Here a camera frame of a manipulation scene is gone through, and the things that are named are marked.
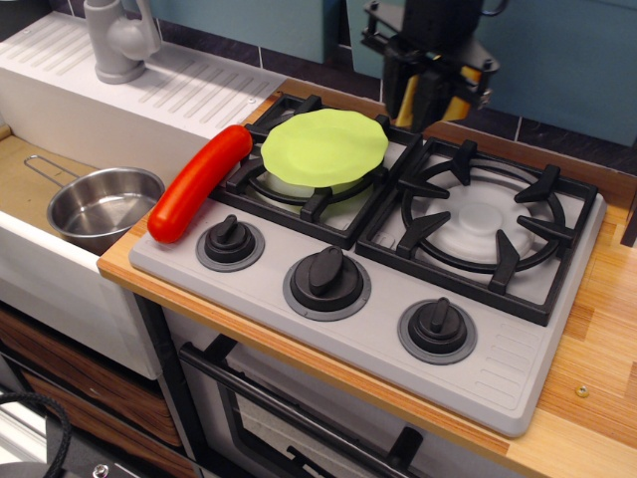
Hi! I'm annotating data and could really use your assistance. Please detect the red toy sausage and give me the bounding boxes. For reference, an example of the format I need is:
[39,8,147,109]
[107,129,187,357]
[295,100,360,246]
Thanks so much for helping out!
[147,124,253,244]

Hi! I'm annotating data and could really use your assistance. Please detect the black burner grate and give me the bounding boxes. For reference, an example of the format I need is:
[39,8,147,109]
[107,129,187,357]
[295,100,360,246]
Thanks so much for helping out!
[355,138,605,326]
[210,94,423,249]

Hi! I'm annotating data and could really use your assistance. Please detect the oven door with black handle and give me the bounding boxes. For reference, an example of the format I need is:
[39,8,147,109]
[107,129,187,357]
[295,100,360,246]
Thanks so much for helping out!
[165,311,512,477]

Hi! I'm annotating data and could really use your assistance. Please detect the black right burner grate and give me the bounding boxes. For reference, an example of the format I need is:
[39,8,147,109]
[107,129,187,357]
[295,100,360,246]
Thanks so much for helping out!
[355,138,605,326]

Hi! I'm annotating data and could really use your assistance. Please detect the grey toy stove top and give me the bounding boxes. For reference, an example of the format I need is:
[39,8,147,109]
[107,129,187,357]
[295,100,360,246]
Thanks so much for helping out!
[127,92,608,439]

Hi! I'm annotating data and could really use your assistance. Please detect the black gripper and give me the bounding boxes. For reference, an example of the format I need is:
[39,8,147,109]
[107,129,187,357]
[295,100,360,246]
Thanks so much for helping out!
[362,0,500,132]

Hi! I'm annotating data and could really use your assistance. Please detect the small steel pot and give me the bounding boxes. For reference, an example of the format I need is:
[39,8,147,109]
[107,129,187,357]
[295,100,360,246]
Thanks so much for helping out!
[24,154,164,256]

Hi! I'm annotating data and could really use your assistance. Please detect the white sink unit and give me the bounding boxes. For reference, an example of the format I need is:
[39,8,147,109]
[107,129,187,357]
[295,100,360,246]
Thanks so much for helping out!
[1,13,284,379]

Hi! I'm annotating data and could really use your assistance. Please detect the black middle stove knob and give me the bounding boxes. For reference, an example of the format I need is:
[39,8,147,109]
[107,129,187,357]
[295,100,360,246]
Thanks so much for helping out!
[283,246,371,322]

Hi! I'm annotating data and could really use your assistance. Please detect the black braided cable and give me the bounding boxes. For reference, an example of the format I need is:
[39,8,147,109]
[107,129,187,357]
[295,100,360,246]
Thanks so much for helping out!
[0,391,74,478]

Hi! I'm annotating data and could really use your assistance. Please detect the black stove knob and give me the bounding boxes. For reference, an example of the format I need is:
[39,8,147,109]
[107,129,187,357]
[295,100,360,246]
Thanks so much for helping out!
[397,298,478,365]
[196,214,266,273]
[283,246,371,322]

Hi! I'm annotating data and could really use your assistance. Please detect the black left stove knob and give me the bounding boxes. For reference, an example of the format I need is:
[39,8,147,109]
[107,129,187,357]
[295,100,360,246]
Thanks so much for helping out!
[196,214,266,273]

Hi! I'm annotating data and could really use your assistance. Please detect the black right stove knob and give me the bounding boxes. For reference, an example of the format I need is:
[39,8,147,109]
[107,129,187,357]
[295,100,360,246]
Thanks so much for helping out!
[397,298,478,365]

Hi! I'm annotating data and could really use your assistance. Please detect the yellow cheese wedge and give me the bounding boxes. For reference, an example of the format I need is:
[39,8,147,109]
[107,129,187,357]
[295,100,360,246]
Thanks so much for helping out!
[395,67,482,127]

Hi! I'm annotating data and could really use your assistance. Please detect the wooden drawer fronts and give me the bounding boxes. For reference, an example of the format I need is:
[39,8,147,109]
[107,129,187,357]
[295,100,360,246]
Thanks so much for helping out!
[1,304,195,477]

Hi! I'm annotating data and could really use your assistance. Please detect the grey toy faucet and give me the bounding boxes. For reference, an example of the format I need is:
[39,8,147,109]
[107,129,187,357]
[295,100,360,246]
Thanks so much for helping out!
[84,0,161,85]

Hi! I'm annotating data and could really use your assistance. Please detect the black left burner grate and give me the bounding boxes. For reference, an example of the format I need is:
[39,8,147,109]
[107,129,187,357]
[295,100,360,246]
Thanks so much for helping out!
[210,94,423,249]

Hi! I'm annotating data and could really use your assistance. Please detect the light green plate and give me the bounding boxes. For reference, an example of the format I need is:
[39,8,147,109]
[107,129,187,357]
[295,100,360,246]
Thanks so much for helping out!
[261,109,389,188]

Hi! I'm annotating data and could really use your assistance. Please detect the teal right wall cabinet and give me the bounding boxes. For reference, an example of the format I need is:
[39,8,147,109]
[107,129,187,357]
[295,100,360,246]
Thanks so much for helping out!
[347,1,636,146]

